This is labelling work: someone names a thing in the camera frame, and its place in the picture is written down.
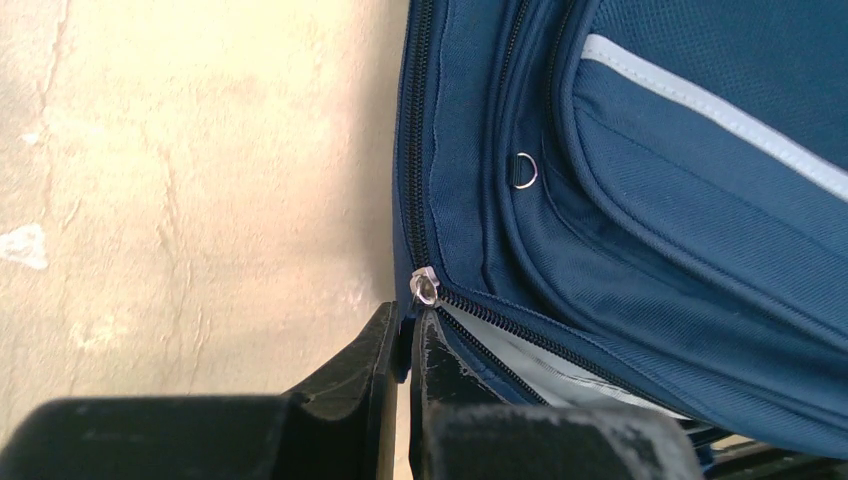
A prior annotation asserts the navy blue student backpack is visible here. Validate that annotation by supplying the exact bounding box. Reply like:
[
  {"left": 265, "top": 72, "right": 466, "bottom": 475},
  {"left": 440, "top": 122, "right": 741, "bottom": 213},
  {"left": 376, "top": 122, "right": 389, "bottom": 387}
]
[{"left": 393, "top": 1, "right": 847, "bottom": 460}]

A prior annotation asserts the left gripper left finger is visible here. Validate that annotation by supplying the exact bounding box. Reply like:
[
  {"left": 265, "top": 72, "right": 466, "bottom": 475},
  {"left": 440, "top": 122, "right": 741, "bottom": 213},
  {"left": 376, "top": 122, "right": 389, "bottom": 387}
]
[{"left": 1, "top": 303, "right": 398, "bottom": 479}]

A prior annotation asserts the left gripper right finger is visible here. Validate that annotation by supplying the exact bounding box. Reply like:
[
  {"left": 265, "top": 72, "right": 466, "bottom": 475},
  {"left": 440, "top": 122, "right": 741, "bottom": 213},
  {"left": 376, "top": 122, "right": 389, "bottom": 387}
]
[{"left": 408, "top": 313, "right": 703, "bottom": 479}]

